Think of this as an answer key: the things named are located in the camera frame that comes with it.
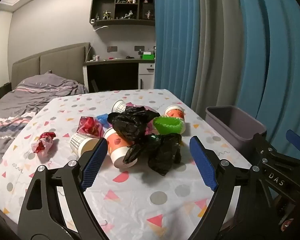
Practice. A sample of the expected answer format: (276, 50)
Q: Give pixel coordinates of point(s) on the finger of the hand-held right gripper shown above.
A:
(277, 170)
(295, 138)

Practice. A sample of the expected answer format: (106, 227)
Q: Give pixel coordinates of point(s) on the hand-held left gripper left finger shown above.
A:
(95, 165)

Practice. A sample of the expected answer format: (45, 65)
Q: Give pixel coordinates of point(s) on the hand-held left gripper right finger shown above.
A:
(202, 162)

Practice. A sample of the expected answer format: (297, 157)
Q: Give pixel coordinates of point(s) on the fruit print paper cup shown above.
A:
(115, 150)

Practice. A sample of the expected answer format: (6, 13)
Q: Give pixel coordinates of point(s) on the white grid paper cup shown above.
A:
(80, 142)
(118, 107)

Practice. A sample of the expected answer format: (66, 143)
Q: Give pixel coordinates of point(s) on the grey plastic bin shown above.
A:
(242, 142)

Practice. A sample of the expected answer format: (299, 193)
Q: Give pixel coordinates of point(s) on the blue silicone mat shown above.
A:
(103, 118)

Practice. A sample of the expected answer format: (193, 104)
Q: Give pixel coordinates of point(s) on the green silicone bowl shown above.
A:
(165, 127)

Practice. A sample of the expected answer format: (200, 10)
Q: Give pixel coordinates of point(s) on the large black plastic bag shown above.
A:
(130, 125)

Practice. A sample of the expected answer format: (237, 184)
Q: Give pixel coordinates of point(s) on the red white plastic bag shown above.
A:
(43, 142)

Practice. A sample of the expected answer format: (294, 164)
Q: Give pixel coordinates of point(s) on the orange print paper cup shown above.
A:
(173, 112)

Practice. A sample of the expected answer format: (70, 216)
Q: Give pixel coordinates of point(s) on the small pink plastic bag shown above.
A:
(150, 128)

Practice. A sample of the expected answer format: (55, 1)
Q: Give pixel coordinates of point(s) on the patterned white tablecloth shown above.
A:
(140, 187)

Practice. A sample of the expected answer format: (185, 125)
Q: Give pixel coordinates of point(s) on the grey striped blanket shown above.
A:
(27, 97)

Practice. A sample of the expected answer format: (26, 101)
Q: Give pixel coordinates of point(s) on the white drawer cabinet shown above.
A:
(146, 80)

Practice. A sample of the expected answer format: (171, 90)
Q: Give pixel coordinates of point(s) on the dark top desk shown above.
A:
(115, 62)

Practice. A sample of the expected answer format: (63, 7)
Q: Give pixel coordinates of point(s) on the grey padded headboard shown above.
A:
(60, 62)

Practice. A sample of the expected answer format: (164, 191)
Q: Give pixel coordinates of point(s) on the black bedside stand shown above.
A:
(4, 90)

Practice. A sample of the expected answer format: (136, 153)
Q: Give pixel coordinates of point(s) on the green box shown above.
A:
(148, 56)

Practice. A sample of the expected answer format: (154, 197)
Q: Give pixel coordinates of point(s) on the blue grey curtain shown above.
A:
(177, 42)

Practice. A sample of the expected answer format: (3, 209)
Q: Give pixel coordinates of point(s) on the white wardrobe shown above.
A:
(2, 55)

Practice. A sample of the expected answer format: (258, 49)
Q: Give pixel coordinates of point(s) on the group of shelf figurines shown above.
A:
(105, 15)

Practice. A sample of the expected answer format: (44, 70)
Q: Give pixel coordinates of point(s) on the wall socket panel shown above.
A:
(139, 48)
(112, 48)

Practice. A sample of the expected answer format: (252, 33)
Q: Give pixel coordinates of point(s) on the dark wall shelf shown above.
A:
(102, 5)

